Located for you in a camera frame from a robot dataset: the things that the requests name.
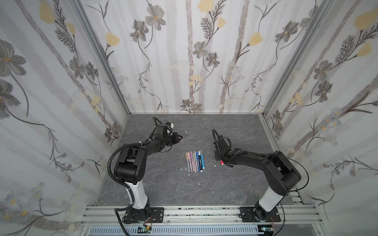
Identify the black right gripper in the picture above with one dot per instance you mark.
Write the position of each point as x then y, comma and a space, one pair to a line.
219, 152

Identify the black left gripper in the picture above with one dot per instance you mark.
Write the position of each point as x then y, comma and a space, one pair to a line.
175, 139

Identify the black white marker pen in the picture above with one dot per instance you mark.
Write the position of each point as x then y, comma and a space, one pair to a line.
200, 161

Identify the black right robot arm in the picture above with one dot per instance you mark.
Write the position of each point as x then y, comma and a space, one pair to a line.
291, 175

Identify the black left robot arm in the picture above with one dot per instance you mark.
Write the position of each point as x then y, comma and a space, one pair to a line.
127, 167

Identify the yellow pastel pen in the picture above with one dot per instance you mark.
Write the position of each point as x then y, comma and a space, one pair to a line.
187, 162

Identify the pink pastel pen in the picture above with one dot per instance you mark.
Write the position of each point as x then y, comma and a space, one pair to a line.
189, 161

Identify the purple pastel pen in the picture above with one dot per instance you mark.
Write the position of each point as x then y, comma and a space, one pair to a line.
191, 160

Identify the dark blue marker pen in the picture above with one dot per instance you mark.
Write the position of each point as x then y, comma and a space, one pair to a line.
197, 161

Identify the small circuit board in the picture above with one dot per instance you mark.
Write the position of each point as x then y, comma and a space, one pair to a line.
144, 230

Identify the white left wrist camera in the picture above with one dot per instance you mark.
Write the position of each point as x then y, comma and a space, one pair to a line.
169, 124

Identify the white cable duct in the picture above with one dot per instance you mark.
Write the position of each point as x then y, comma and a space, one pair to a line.
198, 230

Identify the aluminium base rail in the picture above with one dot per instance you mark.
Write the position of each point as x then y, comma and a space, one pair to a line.
294, 219

